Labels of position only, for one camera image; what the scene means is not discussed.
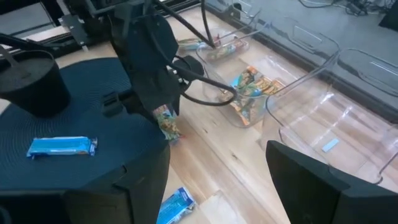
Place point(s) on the blue granola bar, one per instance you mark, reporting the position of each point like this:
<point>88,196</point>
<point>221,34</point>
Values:
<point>62,147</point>
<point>175,207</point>
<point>247,82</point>

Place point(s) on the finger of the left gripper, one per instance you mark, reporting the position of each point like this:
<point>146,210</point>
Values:
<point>143,104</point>
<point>175,99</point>

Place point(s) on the red green chocolate granola bar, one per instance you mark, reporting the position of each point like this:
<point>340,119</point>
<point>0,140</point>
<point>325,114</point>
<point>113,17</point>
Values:
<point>227,51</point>
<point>190,44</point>
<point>168,124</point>

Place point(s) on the clear plastic bin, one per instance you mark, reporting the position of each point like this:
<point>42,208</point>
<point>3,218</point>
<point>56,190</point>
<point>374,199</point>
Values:
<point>295,62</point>
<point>311,124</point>
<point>255,28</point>

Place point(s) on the small white sticker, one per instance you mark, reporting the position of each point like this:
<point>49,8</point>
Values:
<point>330,145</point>

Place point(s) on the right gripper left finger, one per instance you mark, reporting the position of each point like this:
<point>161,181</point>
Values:
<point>124,193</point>

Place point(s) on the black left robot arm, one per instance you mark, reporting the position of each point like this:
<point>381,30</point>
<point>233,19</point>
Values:
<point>133,6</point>

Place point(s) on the orange green granola bar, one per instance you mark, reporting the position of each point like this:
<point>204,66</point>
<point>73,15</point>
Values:
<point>242,110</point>
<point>267,88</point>

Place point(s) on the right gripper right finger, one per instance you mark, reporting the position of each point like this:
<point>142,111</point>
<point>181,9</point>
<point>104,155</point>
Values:
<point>304,193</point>

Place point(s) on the black plant pot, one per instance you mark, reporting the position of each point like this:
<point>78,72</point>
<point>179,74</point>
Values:
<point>34,87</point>

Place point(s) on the round dark blue woven placemat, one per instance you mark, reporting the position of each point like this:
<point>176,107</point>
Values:
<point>93,130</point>

